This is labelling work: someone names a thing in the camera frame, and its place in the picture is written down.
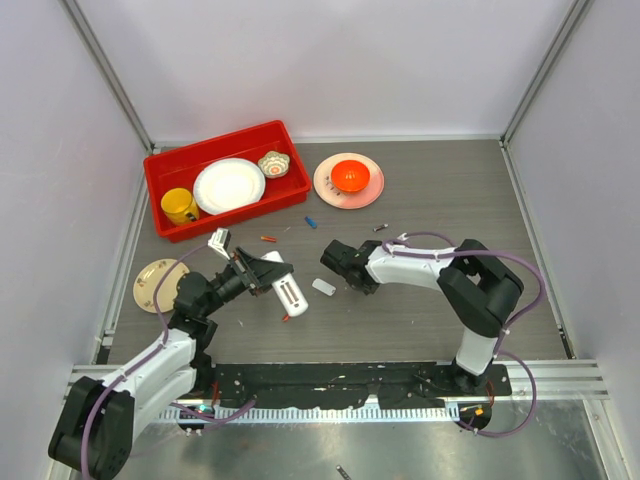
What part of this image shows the yellow mug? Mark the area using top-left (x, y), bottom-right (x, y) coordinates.
top-left (160, 188), bottom-right (199, 226)

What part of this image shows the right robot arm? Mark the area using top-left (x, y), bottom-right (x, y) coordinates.
top-left (320, 240), bottom-right (524, 395)

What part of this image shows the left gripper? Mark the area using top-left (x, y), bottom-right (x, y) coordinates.
top-left (201, 247), bottom-right (291, 317)

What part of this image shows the small dark object on floor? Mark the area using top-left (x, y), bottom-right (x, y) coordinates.
top-left (336, 465), bottom-right (351, 480)

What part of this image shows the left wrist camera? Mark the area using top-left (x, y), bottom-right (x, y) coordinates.
top-left (207, 228), bottom-right (231, 260)

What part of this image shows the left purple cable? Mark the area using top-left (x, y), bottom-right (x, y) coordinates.
top-left (79, 243), bottom-right (259, 480)

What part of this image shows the blue battery near orange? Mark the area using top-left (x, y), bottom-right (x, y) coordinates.
top-left (305, 216), bottom-right (317, 229)

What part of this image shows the white cable duct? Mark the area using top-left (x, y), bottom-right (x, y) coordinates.
top-left (153, 402), bottom-right (460, 425)

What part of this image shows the red plastic bin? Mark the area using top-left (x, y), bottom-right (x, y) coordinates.
top-left (144, 120), bottom-right (311, 243)

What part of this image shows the pink plate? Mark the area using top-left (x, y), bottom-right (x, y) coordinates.
top-left (313, 152), bottom-right (385, 210)

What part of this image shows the white paper plate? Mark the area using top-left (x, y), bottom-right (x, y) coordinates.
top-left (193, 158), bottom-right (266, 215)

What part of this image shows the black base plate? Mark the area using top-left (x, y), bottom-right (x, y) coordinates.
top-left (179, 362), bottom-right (512, 410)

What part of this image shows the orange bowl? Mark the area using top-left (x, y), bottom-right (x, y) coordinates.
top-left (330, 159), bottom-right (371, 194)

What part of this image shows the small flower-shaped bowl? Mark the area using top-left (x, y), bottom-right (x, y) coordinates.
top-left (257, 151), bottom-right (290, 179)

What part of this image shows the purple cable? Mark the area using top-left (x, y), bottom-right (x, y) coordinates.
top-left (79, 243), bottom-right (259, 480)
top-left (382, 230), bottom-right (546, 441)

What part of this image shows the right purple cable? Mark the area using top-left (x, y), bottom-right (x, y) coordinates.
top-left (382, 230), bottom-right (546, 441)

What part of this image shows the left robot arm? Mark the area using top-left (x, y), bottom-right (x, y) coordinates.
top-left (48, 248), bottom-right (294, 479)

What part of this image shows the white battery cover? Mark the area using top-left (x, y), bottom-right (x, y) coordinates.
top-left (312, 278), bottom-right (336, 296)

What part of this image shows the cream floral plate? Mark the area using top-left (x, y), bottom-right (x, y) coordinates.
top-left (132, 259), bottom-right (190, 314)

